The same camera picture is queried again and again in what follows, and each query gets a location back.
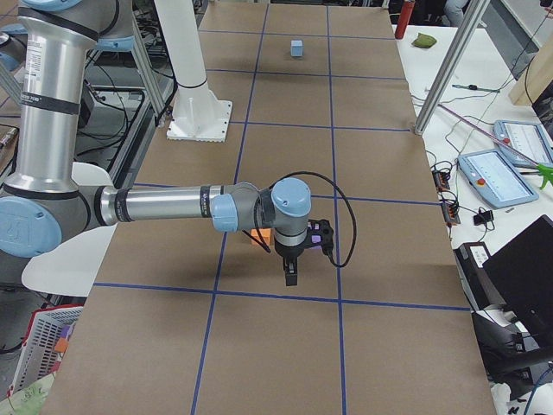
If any far blue teach pendant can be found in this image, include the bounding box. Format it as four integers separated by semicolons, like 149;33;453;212
493;120;552;167

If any orange foam block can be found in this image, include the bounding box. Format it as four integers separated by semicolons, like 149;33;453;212
250;228;273;246

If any blue teach pendant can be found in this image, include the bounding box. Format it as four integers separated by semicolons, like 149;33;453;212
493;120;552;167
458;150;538;208

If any teal wrist watch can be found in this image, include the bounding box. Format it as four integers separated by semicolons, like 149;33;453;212
452;84;501;93

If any green bean bag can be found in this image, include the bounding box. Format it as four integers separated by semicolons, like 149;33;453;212
411;33;437;49

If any near blue teach pendant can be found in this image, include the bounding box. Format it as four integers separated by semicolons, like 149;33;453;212
458;150;538;208

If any grabber reach stick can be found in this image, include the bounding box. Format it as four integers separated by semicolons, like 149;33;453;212
437;104;552;189

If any white perforated basket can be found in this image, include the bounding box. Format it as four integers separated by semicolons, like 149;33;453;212
7;304;83;396

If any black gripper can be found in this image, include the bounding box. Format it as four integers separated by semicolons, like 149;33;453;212
275;219;334;286

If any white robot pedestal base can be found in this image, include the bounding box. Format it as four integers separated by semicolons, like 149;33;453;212
155;0;232;142

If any aluminium frame post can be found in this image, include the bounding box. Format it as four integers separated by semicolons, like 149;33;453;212
414;0;490;136

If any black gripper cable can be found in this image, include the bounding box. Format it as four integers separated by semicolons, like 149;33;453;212
252;171;357;268

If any red water bottle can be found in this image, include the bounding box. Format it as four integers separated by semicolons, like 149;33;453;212
394;0;416;40

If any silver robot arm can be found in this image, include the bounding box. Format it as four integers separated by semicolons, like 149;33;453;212
1;1;334;286

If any black laptop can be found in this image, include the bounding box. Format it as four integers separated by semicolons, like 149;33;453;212
484;214;552;345

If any light blue foam block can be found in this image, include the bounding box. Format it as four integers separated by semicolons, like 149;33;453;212
290;39;303;58

